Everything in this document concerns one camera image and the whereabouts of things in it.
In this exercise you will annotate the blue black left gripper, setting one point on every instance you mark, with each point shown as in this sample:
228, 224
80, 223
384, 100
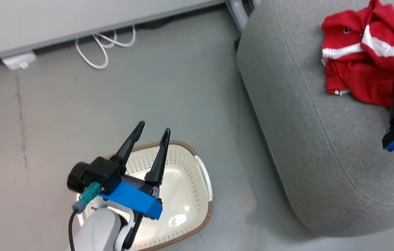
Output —
137, 200

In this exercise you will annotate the cream laundry basket brown rim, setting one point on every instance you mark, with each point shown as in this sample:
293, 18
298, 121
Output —
183, 195

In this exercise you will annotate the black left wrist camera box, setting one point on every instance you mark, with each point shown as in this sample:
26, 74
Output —
104, 172

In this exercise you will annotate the wide white partition panel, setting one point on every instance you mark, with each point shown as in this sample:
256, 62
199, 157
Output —
78, 17

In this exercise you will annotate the red white clothing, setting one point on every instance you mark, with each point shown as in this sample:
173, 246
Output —
364, 69

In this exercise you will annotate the white power adapter box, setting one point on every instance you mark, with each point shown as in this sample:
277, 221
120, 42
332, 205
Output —
19, 61

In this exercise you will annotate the grey fabric sofa seat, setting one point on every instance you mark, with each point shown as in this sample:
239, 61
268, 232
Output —
322, 139

